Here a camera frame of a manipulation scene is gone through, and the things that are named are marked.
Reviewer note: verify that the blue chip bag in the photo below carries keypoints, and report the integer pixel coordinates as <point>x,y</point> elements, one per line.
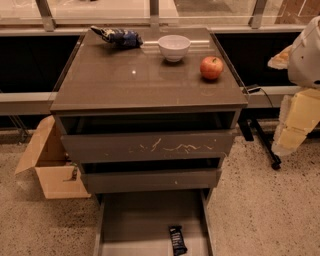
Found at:
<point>120,37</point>

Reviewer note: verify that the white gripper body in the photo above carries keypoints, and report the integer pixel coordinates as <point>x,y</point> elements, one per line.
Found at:
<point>306,62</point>

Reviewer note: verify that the cardboard box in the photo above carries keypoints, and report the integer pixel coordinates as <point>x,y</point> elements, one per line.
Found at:
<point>59,178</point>

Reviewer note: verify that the white bowl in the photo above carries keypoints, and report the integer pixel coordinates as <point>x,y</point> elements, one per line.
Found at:
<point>174,47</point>

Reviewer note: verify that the grey bottom drawer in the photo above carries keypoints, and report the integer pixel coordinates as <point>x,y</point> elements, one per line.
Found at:
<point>137,223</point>

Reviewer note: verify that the grey middle drawer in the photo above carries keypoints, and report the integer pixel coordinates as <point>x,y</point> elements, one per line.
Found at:
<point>159,175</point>

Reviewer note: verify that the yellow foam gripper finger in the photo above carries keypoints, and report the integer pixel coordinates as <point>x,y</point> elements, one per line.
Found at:
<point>280,61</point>
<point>299,115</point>

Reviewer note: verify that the grey drawer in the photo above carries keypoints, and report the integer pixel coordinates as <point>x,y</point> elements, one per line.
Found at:
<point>125,147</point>
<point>137,223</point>
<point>159,175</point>

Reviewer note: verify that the red apple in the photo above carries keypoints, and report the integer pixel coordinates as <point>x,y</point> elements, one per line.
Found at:
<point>211,67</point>

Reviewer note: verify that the black rolling stand leg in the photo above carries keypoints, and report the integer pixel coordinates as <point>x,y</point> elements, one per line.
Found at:
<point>250,125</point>

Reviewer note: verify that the grey drawer cabinet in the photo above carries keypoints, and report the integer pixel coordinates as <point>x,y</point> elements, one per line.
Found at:
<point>108,90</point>

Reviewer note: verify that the grey top drawer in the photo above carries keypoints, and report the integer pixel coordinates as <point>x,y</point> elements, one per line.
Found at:
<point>125,147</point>

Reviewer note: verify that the dark blue rxbar wrapper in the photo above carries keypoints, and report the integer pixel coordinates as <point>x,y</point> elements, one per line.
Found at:
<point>177,240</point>

